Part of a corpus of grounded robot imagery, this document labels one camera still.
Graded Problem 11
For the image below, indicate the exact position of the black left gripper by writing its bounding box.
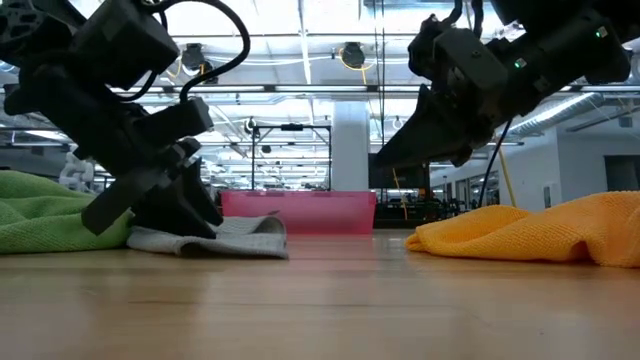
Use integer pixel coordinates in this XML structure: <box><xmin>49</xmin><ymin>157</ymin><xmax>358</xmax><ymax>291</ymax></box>
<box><xmin>4</xmin><ymin>54</ymin><xmax>225</xmax><ymax>240</ymax></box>

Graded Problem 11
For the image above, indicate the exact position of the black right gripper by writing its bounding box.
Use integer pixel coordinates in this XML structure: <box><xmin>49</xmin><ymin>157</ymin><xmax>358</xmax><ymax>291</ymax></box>
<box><xmin>374</xmin><ymin>47</ymin><xmax>554</xmax><ymax>169</ymax></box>

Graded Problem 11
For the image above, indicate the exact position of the grey microfiber towel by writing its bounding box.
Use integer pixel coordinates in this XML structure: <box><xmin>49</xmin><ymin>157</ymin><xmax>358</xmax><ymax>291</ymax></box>
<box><xmin>125</xmin><ymin>214</ymin><xmax>290</xmax><ymax>260</ymax></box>

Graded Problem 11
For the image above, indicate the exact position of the red plastic bin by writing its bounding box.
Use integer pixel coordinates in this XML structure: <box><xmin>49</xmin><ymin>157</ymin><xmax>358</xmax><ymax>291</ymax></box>
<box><xmin>219</xmin><ymin>189</ymin><xmax>377</xmax><ymax>235</ymax></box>

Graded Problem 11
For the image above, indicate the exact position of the orange microfiber towel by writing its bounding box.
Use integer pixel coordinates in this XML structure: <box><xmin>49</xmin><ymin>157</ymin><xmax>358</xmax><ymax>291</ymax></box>
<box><xmin>404</xmin><ymin>191</ymin><xmax>640</xmax><ymax>269</ymax></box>

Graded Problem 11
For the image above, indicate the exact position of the bright green microfiber towel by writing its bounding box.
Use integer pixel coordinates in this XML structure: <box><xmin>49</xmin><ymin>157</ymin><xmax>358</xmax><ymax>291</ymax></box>
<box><xmin>0</xmin><ymin>169</ymin><xmax>135</xmax><ymax>255</ymax></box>

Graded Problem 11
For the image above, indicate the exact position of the white building column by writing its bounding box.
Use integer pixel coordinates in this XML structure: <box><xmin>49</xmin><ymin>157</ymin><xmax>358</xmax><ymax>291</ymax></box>
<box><xmin>331</xmin><ymin>99</ymin><xmax>371</xmax><ymax>192</ymax></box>

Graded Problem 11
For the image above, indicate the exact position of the white robot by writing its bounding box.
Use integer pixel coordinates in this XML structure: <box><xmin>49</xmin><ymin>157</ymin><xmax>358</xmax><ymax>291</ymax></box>
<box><xmin>58</xmin><ymin>149</ymin><xmax>96</xmax><ymax>194</ymax></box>

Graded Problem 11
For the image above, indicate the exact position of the dark doorway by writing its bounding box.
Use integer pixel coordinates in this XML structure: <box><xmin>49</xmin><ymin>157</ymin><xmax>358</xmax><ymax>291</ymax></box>
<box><xmin>603</xmin><ymin>154</ymin><xmax>640</xmax><ymax>193</ymax></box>

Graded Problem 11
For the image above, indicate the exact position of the thin yellow cable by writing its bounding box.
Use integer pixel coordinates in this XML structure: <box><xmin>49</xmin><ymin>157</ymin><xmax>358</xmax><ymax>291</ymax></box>
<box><xmin>391</xmin><ymin>167</ymin><xmax>409</xmax><ymax>221</ymax></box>

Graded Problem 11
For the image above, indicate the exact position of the black hanging cable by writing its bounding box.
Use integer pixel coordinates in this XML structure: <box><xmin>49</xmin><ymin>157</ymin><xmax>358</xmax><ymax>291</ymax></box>
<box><xmin>478</xmin><ymin>118</ymin><xmax>514</xmax><ymax>207</ymax></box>

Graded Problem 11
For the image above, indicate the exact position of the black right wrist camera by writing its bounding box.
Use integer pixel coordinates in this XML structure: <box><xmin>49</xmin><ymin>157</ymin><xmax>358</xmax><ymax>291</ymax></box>
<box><xmin>408</xmin><ymin>13</ymin><xmax>509</xmax><ymax>109</ymax></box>

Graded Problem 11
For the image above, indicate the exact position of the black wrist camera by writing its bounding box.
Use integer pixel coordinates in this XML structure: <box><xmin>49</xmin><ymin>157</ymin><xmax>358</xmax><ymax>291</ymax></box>
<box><xmin>69</xmin><ymin>0</ymin><xmax>181</xmax><ymax>92</ymax></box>
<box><xmin>408</xmin><ymin>13</ymin><xmax>509</xmax><ymax>109</ymax></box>

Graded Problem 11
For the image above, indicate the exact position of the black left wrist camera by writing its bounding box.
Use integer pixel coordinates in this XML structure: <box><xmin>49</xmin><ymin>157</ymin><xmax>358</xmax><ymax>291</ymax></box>
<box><xmin>69</xmin><ymin>0</ymin><xmax>181</xmax><ymax>92</ymax></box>

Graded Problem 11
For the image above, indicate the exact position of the black camera cable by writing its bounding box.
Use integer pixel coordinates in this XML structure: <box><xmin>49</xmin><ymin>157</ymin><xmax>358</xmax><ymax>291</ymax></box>
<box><xmin>119</xmin><ymin>0</ymin><xmax>251</xmax><ymax>104</ymax></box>

